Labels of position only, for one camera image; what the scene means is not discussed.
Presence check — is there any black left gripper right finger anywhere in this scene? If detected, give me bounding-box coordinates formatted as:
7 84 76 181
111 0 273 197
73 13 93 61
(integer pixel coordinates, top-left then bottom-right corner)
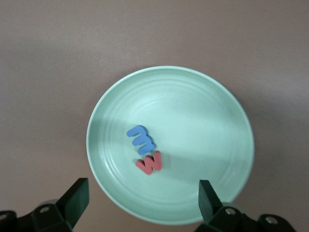
195 180 294 232

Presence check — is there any blue lowercase foam letter m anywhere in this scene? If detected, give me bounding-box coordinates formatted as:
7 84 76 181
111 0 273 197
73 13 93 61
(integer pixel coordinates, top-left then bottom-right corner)
126 125 155 155

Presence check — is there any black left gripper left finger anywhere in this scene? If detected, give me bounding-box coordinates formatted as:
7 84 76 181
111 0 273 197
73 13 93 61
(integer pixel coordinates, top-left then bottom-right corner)
0 177 90 232

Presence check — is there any green plate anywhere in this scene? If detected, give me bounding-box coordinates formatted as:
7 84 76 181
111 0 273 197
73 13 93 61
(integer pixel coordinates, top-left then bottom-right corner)
86 65 255 226

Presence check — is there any red lowercase foam letter w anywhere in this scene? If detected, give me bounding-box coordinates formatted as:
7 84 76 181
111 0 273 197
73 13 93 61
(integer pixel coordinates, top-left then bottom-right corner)
135 150 163 176

